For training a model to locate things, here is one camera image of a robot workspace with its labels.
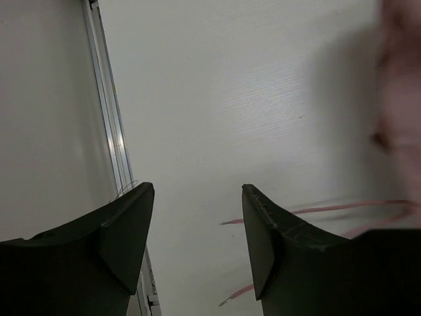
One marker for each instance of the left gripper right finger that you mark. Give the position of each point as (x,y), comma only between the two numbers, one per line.
(300,269)

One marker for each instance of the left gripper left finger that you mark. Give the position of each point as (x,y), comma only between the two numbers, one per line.
(89,266)

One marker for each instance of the aluminium left rail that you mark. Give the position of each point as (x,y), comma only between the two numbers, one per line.
(146,300)

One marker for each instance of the pink trousers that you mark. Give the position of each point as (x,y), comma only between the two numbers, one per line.
(397,130)

